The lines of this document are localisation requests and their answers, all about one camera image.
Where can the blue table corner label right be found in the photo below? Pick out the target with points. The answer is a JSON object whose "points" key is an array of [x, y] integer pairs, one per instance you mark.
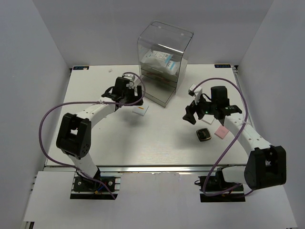
{"points": [[222, 66]]}

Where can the blue table corner label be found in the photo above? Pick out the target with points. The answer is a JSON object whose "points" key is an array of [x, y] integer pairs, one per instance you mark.
{"points": [[80, 68], [222, 66]]}

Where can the pink sticky pad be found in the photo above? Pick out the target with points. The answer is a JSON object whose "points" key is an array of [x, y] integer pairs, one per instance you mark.
{"points": [[221, 132]]}

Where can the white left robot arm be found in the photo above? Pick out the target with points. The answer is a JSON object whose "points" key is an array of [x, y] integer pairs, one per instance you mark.
{"points": [[75, 133]]}

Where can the aluminium front rail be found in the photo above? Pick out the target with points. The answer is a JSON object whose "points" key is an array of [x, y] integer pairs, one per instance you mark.
{"points": [[155, 169]]}

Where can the clear acrylic makeup organizer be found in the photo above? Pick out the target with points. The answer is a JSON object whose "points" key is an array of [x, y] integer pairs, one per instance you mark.
{"points": [[167, 38]]}

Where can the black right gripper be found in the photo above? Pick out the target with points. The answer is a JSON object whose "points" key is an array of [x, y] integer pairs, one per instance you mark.
{"points": [[190, 111]]}

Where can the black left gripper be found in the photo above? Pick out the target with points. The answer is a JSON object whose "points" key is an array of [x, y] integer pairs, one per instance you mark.
{"points": [[134, 98]]}

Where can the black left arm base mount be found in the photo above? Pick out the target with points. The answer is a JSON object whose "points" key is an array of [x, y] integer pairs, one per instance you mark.
{"points": [[86, 189]]}

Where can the blue table corner label left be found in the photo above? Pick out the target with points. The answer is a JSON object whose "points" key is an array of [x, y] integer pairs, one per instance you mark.
{"points": [[80, 68]]}

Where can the white pad with yellow stick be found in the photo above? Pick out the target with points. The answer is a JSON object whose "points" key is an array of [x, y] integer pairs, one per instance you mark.
{"points": [[141, 109]]}

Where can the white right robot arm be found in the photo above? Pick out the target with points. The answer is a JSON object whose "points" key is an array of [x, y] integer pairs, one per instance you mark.
{"points": [[266, 164]]}

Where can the black gold compact case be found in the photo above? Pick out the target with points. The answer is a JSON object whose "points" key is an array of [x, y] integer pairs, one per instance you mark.
{"points": [[203, 134]]}

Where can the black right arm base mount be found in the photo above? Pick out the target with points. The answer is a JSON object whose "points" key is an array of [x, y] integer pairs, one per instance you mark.
{"points": [[216, 184]]}

